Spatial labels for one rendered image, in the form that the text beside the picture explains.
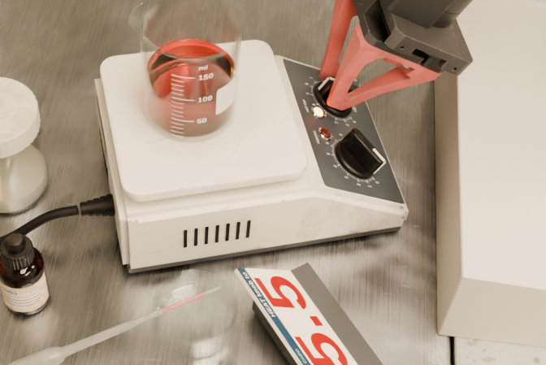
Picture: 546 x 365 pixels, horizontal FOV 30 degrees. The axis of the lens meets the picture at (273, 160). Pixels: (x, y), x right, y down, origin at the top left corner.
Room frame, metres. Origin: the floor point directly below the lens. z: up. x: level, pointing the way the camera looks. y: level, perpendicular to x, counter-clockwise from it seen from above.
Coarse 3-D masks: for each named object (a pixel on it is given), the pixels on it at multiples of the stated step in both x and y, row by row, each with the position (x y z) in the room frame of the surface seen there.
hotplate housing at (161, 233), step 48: (96, 96) 0.47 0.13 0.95; (288, 96) 0.48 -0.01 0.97; (240, 192) 0.39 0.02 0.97; (288, 192) 0.39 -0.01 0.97; (336, 192) 0.41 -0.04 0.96; (144, 240) 0.36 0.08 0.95; (192, 240) 0.37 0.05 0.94; (240, 240) 0.38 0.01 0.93; (288, 240) 0.39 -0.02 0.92; (336, 240) 0.41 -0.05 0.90
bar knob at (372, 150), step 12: (360, 132) 0.46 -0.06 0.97; (348, 144) 0.45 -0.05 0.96; (360, 144) 0.45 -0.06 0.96; (336, 156) 0.44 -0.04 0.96; (348, 156) 0.44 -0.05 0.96; (360, 156) 0.44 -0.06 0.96; (372, 156) 0.44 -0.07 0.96; (348, 168) 0.43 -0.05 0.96; (360, 168) 0.43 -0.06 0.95; (372, 168) 0.43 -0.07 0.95
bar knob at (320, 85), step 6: (330, 78) 0.50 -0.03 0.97; (318, 84) 0.50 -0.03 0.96; (324, 84) 0.49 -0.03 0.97; (330, 84) 0.49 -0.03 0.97; (318, 90) 0.49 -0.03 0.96; (324, 90) 0.49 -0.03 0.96; (330, 90) 0.49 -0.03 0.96; (318, 96) 0.49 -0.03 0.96; (324, 96) 0.49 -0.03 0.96; (324, 102) 0.49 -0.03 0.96; (324, 108) 0.48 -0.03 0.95; (330, 108) 0.48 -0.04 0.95; (348, 108) 0.49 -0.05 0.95; (336, 114) 0.48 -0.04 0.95; (342, 114) 0.48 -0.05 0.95; (348, 114) 0.49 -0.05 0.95
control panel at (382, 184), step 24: (288, 72) 0.50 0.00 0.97; (312, 72) 0.52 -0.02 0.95; (312, 96) 0.49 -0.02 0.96; (312, 120) 0.46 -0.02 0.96; (336, 120) 0.48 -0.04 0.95; (360, 120) 0.49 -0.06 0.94; (312, 144) 0.44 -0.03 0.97; (336, 144) 0.45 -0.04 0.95; (336, 168) 0.43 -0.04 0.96; (384, 168) 0.45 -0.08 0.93; (360, 192) 0.42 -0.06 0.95; (384, 192) 0.43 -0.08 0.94
